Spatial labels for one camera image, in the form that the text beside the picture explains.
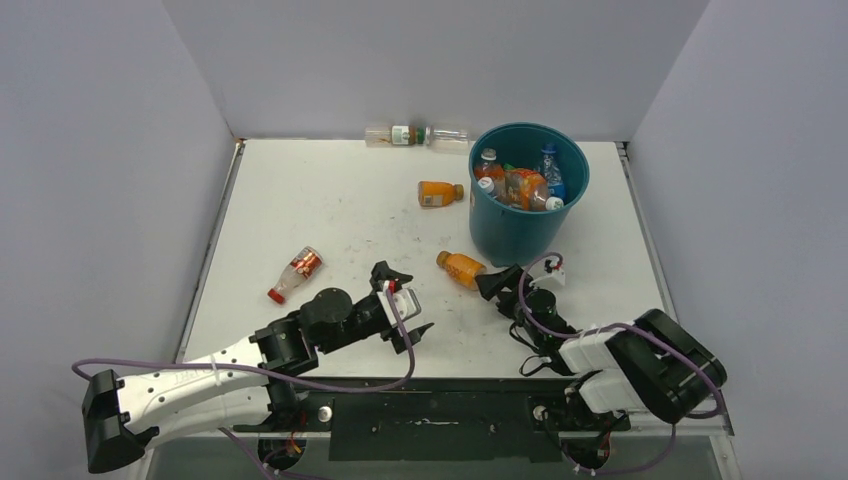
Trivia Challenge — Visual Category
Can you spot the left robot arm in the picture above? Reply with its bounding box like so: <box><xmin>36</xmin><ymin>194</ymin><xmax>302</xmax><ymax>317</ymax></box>
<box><xmin>81</xmin><ymin>261</ymin><xmax>431</xmax><ymax>474</ymax></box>

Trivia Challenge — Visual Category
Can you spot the large orange label bottle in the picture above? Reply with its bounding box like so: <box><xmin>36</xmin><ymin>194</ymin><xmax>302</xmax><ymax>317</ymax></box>
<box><xmin>504</xmin><ymin>168</ymin><xmax>565</xmax><ymax>212</ymax></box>

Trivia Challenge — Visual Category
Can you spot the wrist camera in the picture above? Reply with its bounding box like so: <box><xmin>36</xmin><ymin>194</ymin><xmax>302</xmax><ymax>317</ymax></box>
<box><xmin>537</xmin><ymin>258</ymin><xmax>566</xmax><ymax>286</ymax></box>
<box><xmin>376</xmin><ymin>281</ymin><xmax>422</xmax><ymax>327</ymax></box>

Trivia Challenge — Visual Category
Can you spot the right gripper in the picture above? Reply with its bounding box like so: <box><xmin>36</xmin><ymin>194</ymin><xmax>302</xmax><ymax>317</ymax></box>
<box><xmin>476</xmin><ymin>264</ymin><xmax>545</xmax><ymax>346</ymax></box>

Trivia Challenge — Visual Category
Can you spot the teal plastic bin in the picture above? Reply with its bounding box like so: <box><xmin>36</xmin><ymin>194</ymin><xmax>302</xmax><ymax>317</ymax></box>
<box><xmin>468</xmin><ymin>122</ymin><xmax>590</xmax><ymax>267</ymax></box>

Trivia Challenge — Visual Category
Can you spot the clear bottle red label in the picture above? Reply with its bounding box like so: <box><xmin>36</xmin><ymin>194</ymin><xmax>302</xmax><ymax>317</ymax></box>
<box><xmin>267</xmin><ymin>246</ymin><xmax>324</xmax><ymax>305</ymax></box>

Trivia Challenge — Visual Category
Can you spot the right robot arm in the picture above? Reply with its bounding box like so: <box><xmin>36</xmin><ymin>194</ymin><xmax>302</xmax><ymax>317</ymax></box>
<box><xmin>474</xmin><ymin>265</ymin><xmax>727</xmax><ymax>428</ymax></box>

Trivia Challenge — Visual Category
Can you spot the small orange juice bottle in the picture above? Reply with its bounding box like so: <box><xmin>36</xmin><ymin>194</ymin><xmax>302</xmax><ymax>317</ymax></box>
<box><xmin>417</xmin><ymin>181</ymin><xmax>465</xmax><ymax>209</ymax></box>
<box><xmin>436</xmin><ymin>251</ymin><xmax>486</xmax><ymax>290</ymax></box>

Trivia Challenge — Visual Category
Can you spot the crushed blue label bottle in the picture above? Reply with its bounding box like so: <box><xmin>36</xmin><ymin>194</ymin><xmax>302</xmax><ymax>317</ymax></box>
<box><xmin>538</xmin><ymin>143</ymin><xmax>566</xmax><ymax>201</ymax></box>

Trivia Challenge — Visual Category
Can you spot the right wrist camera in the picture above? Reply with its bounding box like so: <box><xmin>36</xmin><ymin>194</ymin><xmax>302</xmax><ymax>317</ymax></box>
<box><xmin>537</xmin><ymin>258</ymin><xmax>566</xmax><ymax>286</ymax></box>

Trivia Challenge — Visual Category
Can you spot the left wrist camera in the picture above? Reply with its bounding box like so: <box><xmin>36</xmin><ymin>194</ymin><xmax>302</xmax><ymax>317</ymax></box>
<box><xmin>376</xmin><ymin>281</ymin><xmax>422</xmax><ymax>327</ymax></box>

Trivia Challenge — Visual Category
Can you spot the clear bottle at wall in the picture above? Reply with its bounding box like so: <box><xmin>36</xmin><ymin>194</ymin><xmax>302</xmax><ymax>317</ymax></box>
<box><xmin>425</xmin><ymin>125</ymin><xmax>470</xmax><ymax>154</ymax></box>

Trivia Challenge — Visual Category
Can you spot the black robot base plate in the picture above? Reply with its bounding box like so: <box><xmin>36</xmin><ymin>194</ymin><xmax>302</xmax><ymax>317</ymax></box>
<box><xmin>235</xmin><ymin>378</ymin><xmax>631</xmax><ymax>463</ymax></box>

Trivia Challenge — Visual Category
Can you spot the clear bottle green label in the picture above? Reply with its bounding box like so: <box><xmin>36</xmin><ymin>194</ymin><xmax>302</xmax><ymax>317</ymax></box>
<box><xmin>364</xmin><ymin>124</ymin><xmax>430</xmax><ymax>147</ymax></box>

